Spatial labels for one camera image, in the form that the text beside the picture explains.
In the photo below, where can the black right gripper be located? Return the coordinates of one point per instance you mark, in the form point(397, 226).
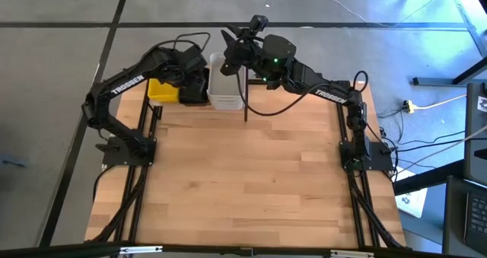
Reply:
point(245, 52)

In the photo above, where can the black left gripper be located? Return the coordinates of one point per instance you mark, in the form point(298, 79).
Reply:
point(195, 71)

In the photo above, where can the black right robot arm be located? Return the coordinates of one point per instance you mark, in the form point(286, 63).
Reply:
point(331, 94)

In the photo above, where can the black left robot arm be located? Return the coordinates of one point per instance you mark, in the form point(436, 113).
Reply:
point(125, 85)

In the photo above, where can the yellow white power plug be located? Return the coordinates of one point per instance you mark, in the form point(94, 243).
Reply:
point(409, 106)

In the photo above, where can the small grey floor object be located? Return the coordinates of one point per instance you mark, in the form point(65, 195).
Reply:
point(15, 161)

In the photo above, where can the black desk foot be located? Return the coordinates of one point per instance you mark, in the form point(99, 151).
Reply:
point(437, 81)

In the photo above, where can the black crossbar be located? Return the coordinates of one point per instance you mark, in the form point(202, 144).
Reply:
point(57, 252)

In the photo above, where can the black desk leg bar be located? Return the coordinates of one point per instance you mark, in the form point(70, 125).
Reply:
point(426, 180)

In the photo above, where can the white box with logo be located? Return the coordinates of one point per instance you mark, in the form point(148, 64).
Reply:
point(412, 204)

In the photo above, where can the white logo sticker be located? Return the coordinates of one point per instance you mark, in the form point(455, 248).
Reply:
point(482, 105)

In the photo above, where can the grey computer case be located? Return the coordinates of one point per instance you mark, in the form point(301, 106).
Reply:
point(475, 155)

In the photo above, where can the dark grey desk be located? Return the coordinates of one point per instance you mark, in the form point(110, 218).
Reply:
point(452, 220)

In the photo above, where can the black keyboard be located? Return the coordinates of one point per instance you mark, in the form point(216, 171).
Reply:
point(477, 220)

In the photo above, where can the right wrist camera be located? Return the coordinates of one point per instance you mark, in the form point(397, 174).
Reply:
point(258, 24)

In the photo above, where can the black shelf post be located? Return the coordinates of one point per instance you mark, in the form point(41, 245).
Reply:
point(246, 113)

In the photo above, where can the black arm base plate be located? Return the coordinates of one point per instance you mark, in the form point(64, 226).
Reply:
point(114, 159)
point(380, 161)

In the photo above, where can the black aluminium frame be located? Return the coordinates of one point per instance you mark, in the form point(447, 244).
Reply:
point(135, 212)
point(342, 132)

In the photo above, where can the silver bracket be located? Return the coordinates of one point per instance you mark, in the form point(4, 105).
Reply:
point(352, 254)
point(141, 250)

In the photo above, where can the grey metal table rail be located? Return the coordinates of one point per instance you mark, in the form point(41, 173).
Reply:
point(465, 19)

